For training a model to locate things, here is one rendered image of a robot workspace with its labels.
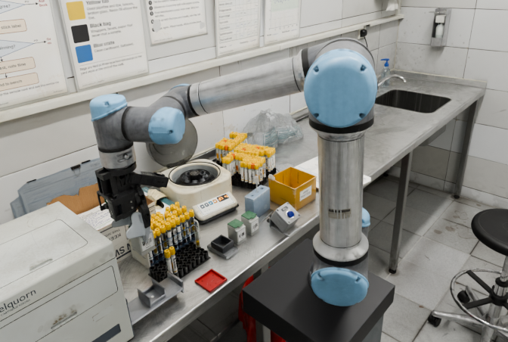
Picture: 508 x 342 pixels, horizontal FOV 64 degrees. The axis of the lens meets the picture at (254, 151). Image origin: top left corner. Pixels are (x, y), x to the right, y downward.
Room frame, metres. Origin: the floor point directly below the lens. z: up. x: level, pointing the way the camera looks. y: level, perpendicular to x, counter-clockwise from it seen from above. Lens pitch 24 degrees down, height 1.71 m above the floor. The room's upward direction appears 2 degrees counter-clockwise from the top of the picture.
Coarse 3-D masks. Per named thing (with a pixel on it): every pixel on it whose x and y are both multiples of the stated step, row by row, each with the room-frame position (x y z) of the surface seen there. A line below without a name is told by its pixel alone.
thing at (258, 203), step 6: (264, 186) 1.31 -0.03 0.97; (252, 192) 1.27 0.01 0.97; (258, 192) 1.27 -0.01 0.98; (264, 192) 1.27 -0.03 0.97; (246, 198) 1.24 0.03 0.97; (252, 198) 1.23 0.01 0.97; (258, 198) 1.24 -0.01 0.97; (264, 198) 1.27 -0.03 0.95; (246, 204) 1.24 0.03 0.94; (252, 204) 1.22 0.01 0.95; (258, 204) 1.24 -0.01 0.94; (264, 204) 1.27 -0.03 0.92; (246, 210) 1.24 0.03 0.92; (252, 210) 1.22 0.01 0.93; (258, 210) 1.24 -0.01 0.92; (264, 210) 1.27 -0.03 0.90; (270, 210) 1.29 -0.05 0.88; (258, 216) 1.24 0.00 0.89; (264, 216) 1.25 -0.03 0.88
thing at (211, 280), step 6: (210, 270) 0.98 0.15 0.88; (204, 276) 0.96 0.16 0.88; (210, 276) 0.95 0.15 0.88; (216, 276) 0.95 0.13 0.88; (222, 276) 0.95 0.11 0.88; (198, 282) 0.92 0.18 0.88; (204, 282) 0.93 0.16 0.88; (210, 282) 0.93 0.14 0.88; (216, 282) 0.93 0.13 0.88; (222, 282) 0.92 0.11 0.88; (204, 288) 0.90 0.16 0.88; (210, 288) 0.90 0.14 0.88
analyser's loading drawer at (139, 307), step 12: (168, 276) 0.91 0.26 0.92; (156, 288) 0.86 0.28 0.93; (168, 288) 0.87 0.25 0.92; (180, 288) 0.87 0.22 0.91; (132, 300) 0.83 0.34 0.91; (144, 300) 0.82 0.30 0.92; (156, 300) 0.82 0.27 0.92; (132, 312) 0.79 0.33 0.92; (144, 312) 0.79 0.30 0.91; (132, 324) 0.76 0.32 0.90
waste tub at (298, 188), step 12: (288, 168) 1.45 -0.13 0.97; (276, 180) 1.40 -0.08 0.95; (288, 180) 1.45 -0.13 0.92; (300, 180) 1.42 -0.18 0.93; (312, 180) 1.35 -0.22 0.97; (276, 192) 1.35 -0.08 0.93; (288, 192) 1.30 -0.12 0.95; (300, 192) 1.30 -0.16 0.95; (312, 192) 1.35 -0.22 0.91; (300, 204) 1.30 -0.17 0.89
